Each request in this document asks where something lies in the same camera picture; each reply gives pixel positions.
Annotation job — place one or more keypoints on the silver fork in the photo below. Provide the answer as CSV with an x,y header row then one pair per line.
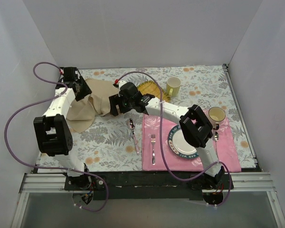
x,y
153,142

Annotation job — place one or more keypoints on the beige cloth napkin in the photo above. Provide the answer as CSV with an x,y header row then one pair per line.
x,y
81,114

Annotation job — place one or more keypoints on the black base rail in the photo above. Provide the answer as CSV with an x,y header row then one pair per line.
x,y
158,185

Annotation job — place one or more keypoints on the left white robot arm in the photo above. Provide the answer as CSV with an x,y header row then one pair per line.
x,y
53,134

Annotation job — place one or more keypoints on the green rimmed white plate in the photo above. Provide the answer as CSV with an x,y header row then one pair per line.
x,y
179,146

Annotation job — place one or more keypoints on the pink placemat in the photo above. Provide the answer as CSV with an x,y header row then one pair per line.
x,y
150,125

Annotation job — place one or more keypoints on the aluminium frame rail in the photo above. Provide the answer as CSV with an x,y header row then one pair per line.
x,y
50,183

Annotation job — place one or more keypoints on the pink mug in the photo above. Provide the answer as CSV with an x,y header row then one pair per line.
x,y
216,116

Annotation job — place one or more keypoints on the yellow woven bamboo tray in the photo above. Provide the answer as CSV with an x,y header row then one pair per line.
x,y
149,87

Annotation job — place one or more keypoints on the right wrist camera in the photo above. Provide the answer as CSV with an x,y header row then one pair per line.
x,y
127,89

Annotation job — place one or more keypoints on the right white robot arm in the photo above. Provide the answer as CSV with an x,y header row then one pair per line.
x,y
195,126

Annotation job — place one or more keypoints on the pink handled spoon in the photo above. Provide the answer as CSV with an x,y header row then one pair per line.
x,y
131,126

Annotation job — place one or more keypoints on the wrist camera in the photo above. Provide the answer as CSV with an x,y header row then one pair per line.
x,y
127,89
70,72

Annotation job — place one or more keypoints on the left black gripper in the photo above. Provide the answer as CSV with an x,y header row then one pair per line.
x,y
84,88

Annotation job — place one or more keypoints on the floral tablecloth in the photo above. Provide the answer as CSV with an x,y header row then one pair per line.
x,y
107,145

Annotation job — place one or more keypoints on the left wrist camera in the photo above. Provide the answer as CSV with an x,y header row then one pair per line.
x,y
70,72

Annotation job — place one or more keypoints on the silver spoon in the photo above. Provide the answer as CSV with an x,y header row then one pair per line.
x,y
216,136

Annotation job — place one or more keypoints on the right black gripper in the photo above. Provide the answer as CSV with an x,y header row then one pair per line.
x,y
113,105

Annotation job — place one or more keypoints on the yellow green mug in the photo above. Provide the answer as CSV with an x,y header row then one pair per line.
x,y
173,86

